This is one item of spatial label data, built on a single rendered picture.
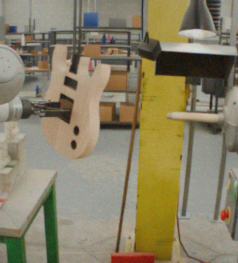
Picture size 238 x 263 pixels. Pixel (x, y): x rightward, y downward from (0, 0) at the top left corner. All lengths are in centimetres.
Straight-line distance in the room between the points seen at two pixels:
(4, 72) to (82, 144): 76
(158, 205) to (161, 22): 117
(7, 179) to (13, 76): 85
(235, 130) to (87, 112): 53
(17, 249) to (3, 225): 10
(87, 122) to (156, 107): 101
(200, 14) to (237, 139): 46
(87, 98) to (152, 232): 145
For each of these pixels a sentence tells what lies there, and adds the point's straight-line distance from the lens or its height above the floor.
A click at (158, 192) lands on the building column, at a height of 56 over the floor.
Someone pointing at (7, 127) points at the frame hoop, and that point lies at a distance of 164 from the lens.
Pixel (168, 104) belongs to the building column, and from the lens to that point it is 233.
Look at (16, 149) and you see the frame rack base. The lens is 163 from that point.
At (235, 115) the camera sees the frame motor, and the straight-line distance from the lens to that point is 137.
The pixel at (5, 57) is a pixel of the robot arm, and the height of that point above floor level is 151.
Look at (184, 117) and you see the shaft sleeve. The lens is 144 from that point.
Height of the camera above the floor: 155
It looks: 15 degrees down
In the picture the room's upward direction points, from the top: 2 degrees clockwise
